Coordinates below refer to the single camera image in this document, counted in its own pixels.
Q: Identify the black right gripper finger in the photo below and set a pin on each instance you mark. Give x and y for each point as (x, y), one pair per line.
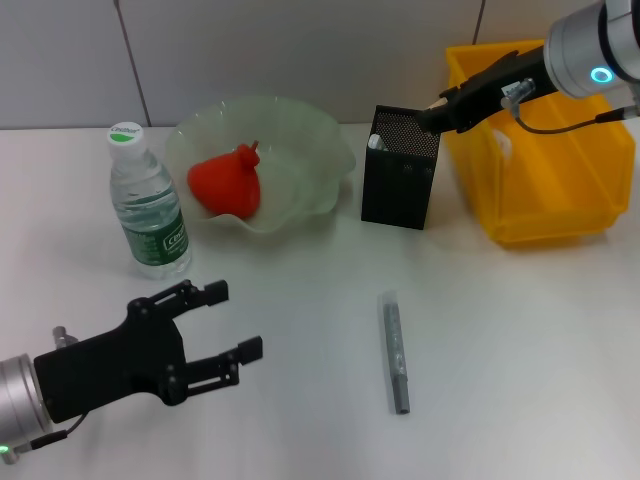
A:
(437, 120)
(456, 94)

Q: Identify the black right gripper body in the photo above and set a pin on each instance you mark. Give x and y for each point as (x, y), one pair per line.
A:
(500, 80)

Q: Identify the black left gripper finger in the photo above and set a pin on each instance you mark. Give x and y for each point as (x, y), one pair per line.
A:
(245, 352)
(210, 294)

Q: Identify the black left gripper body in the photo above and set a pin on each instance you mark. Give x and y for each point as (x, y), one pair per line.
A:
(110, 365)

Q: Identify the white paper ball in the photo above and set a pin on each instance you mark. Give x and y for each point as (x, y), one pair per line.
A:
(505, 147)

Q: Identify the clear green-label water bottle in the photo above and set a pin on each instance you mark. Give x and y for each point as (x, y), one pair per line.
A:
(155, 225)

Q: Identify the red-orange toy orange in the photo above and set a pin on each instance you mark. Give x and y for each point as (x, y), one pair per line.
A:
(225, 180)

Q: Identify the grey pen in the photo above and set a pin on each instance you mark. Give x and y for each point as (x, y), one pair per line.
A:
(398, 375)

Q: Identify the black mesh pen holder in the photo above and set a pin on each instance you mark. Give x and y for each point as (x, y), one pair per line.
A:
(400, 185)

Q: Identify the pale green glass fruit plate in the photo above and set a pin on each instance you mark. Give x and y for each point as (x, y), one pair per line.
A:
(300, 150)

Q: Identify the yellow plastic bin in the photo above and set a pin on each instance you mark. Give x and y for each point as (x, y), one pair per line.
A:
(550, 175)

